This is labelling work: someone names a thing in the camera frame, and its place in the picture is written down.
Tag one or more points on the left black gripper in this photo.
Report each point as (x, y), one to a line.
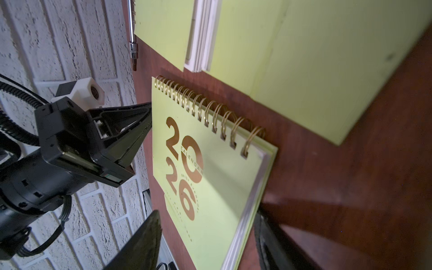
(76, 147)

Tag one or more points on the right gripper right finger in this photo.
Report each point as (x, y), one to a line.
(276, 250)

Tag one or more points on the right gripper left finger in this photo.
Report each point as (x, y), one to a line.
(142, 250)

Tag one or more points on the green calendar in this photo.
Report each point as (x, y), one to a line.
(317, 63)
(213, 167)

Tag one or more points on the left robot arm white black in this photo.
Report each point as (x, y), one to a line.
(76, 148)

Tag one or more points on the black screwdriver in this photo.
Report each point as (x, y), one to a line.
(133, 46)

